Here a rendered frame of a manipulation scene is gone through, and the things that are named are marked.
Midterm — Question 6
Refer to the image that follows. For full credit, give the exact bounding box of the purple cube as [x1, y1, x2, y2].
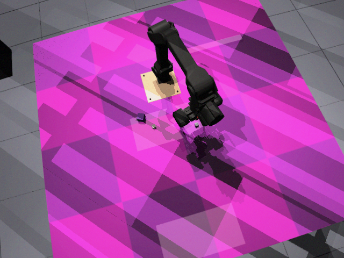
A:
[137, 113, 145, 122]

